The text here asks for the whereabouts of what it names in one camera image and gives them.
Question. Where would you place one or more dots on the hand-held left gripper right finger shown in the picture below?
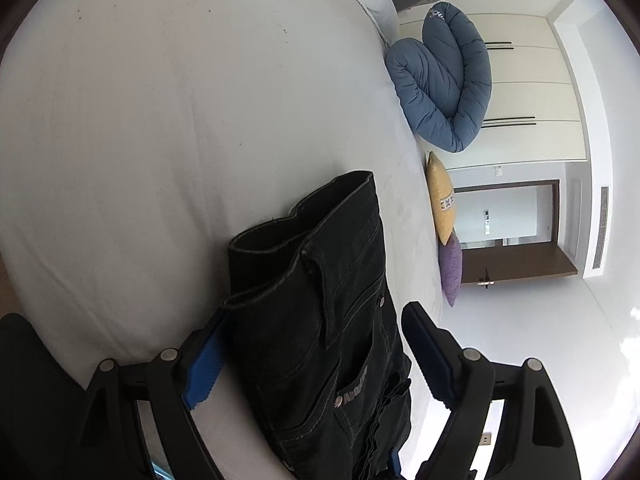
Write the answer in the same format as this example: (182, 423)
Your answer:
(432, 355)

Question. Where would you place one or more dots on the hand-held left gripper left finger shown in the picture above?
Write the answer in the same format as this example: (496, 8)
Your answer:
(205, 365)

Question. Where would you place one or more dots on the black pants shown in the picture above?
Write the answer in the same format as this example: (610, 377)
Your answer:
(310, 340)

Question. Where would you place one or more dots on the purple pillow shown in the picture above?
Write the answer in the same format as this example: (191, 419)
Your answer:
(451, 270)

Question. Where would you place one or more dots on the brown door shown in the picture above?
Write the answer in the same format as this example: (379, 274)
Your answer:
(520, 266)

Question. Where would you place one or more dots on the yellow pillow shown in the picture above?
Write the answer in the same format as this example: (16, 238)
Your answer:
(442, 200)

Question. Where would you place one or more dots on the white bed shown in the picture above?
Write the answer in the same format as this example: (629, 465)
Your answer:
(175, 135)

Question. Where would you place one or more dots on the blue folded duvet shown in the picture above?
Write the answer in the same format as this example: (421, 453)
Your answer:
(445, 85)

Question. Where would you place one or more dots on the white wardrobe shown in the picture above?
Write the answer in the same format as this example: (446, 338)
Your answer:
(530, 80)

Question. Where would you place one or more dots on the white wall socket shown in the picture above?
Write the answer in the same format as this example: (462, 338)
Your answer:
(486, 438)

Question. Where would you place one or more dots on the white wall control panel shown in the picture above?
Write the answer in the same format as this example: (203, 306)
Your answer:
(487, 221)

